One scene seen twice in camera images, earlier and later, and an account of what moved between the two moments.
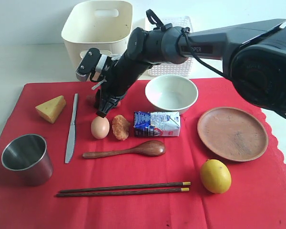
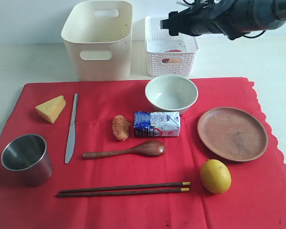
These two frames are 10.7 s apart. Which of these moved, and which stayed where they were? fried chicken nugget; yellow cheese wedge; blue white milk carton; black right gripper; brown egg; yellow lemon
Moved: black right gripper; brown egg
Stayed: yellow lemon; fried chicken nugget; blue white milk carton; yellow cheese wedge
